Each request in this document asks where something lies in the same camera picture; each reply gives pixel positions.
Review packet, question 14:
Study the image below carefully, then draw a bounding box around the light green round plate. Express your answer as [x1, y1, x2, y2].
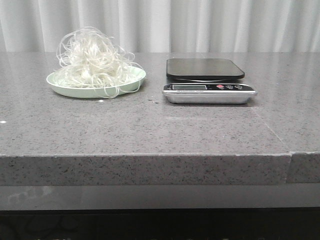
[46, 66, 146, 99]

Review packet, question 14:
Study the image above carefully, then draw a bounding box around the white vermicelli noodle bundle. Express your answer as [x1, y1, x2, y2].
[54, 26, 143, 88]

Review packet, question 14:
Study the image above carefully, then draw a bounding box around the digital kitchen scale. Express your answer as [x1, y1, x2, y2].
[162, 58, 257, 105]

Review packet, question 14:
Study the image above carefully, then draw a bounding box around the white pleated curtain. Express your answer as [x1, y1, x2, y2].
[0, 0, 320, 53]

